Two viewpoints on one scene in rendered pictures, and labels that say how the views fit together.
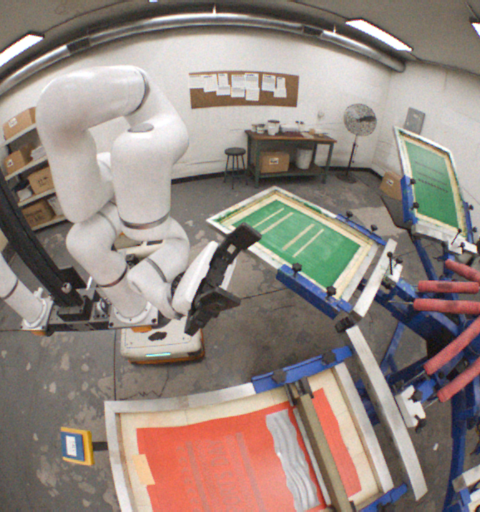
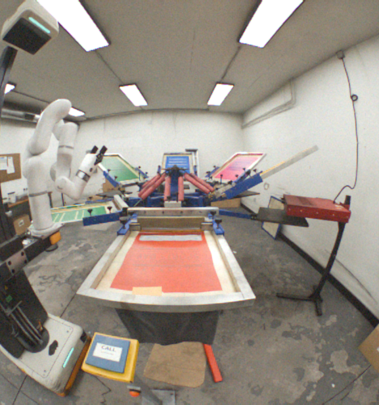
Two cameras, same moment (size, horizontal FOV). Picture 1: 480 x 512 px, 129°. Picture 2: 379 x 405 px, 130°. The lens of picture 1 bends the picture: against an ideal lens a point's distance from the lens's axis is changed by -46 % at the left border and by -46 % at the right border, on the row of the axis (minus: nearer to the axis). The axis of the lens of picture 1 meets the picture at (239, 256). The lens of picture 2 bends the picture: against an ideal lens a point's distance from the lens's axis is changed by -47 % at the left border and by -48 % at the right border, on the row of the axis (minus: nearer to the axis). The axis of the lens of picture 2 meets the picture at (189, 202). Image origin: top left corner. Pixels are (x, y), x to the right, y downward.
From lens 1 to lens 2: 0.84 m
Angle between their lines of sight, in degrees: 72
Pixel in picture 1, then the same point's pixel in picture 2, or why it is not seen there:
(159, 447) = (131, 278)
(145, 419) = (106, 281)
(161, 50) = not seen: outside the picture
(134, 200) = (73, 138)
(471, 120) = (123, 139)
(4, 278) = not seen: outside the picture
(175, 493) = (171, 277)
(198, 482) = (164, 265)
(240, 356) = (106, 321)
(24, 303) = not seen: outside the picture
